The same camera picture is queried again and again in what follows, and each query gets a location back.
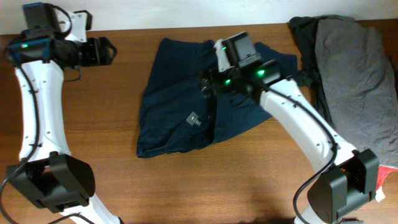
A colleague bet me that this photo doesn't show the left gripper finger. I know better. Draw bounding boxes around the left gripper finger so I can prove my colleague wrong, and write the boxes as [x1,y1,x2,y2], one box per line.
[99,51,117,65]
[99,37,117,52]

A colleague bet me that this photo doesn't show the navy blue shorts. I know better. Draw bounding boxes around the navy blue shorts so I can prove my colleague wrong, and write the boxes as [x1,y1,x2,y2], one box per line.
[136,37,299,159]

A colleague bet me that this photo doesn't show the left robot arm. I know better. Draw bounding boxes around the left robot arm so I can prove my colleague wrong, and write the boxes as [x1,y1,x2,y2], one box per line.
[4,2,121,223]

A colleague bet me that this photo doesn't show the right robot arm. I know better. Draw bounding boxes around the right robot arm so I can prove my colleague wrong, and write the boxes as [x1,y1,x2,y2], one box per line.
[204,32,379,223]

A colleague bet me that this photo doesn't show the grey garment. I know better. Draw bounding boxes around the grey garment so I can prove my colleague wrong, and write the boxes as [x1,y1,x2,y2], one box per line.
[315,19,397,167]

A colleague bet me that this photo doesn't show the red cloth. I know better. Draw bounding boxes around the red cloth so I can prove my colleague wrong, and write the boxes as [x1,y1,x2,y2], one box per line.
[375,166,397,202]

